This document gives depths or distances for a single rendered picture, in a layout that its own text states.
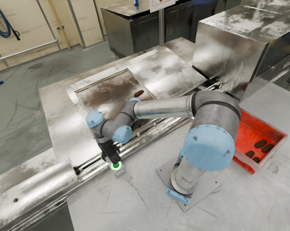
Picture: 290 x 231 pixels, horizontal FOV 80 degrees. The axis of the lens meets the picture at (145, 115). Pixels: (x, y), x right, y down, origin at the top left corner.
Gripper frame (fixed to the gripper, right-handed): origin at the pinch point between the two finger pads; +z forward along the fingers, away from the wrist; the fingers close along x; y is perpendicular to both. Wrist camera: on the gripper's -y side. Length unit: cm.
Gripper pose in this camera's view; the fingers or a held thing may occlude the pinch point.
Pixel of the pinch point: (114, 160)
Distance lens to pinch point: 100.1
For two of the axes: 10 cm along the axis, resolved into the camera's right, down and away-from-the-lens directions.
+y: -5.7, -5.7, 5.9
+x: -8.2, 4.7, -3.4
